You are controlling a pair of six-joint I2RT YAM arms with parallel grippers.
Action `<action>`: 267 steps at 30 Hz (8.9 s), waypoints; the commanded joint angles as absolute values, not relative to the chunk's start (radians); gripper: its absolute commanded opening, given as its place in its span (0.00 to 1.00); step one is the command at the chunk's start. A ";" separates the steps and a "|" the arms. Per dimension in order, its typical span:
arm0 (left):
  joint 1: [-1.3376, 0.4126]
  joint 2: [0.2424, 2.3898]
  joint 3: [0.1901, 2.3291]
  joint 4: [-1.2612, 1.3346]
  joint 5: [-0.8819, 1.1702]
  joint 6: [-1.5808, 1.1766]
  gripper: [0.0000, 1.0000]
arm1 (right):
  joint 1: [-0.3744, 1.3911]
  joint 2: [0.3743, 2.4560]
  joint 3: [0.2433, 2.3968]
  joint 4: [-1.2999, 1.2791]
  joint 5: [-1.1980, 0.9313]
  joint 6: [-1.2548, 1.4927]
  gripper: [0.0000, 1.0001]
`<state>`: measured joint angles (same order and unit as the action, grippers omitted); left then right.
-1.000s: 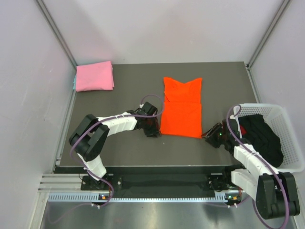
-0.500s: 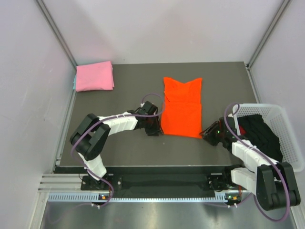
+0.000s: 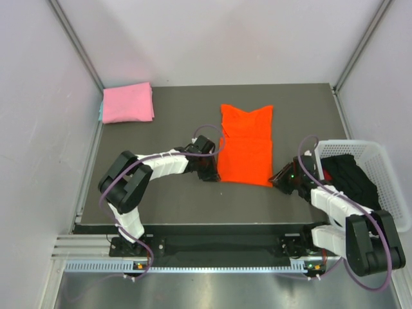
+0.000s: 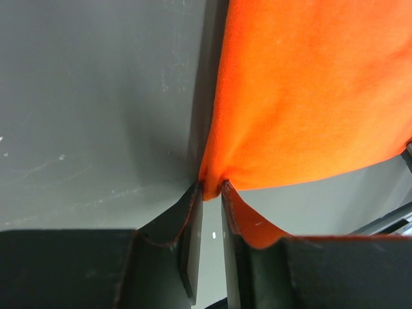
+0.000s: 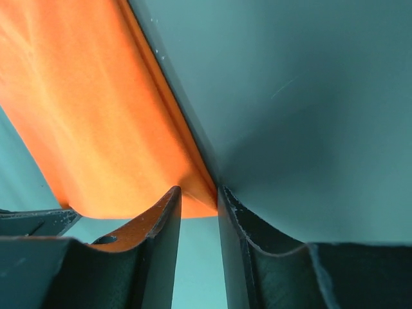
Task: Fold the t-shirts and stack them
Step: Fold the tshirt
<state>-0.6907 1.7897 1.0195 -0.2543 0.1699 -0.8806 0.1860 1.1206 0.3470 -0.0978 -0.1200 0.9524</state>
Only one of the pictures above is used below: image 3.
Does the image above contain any folded pink t shirt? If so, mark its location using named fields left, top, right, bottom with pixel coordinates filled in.
left=100, top=82, right=155, bottom=124

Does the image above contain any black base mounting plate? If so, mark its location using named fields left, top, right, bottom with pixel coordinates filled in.
left=109, top=223, right=322, bottom=264

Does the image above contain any orange t shirt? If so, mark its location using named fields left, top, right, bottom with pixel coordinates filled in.
left=218, top=104, right=273, bottom=187

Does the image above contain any right aluminium frame post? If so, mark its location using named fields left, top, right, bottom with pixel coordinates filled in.
left=332, top=0, right=394, bottom=95

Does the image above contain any folded teal t shirt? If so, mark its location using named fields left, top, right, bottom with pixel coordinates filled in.
left=98, top=101, right=104, bottom=122

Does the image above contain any white plastic laundry basket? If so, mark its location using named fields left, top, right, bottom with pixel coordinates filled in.
left=314, top=140, right=411, bottom=233

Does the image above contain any black t shirt in basket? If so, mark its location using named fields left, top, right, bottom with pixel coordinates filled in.
left=321, top=154, right=381, bottom=211

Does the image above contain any left aluminium frame post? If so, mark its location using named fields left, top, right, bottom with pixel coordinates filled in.
left=46, top=0, right=104, bottom=93

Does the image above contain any grey slotted cable duct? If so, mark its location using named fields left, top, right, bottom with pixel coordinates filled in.
left=64, top=260, right=323, bottom=274

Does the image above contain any red t shirt in basket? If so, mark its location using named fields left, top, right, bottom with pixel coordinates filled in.
left=323, top=170, right=332, bottom=182

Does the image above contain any aluminium frame post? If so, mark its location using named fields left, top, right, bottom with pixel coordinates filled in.
left=332, top=0, right=394, bottom=95
left=46, top=0, right=104, bottom=93

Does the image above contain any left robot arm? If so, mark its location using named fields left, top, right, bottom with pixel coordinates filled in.
left=98, top=135, right=220, bottom=256

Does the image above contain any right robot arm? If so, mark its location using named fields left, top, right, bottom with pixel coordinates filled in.
left=269, top=155, right=406, bottom=277

